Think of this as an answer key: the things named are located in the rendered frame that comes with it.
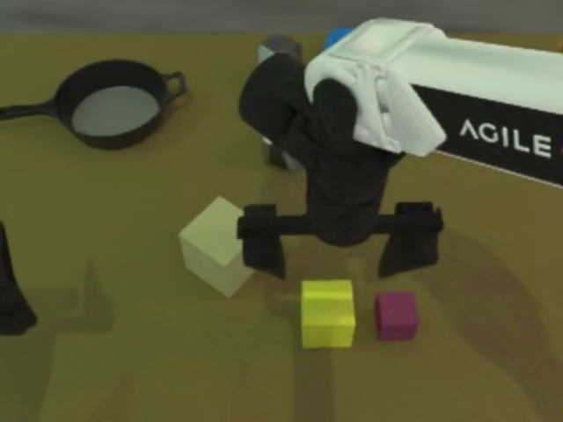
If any cream cube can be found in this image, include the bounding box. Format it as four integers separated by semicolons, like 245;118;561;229
178;195;256;299

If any magenta cube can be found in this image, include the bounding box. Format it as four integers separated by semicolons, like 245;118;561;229
374;290;420;343

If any yellow cube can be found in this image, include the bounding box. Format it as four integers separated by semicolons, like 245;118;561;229
300;279;356;350

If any blue round object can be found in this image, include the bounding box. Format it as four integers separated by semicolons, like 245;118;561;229
324;26;354;50

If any grey box object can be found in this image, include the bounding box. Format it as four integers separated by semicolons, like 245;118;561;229
257;35;305;172

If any black cast iron skillet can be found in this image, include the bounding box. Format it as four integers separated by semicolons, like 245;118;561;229
0;59;189;151

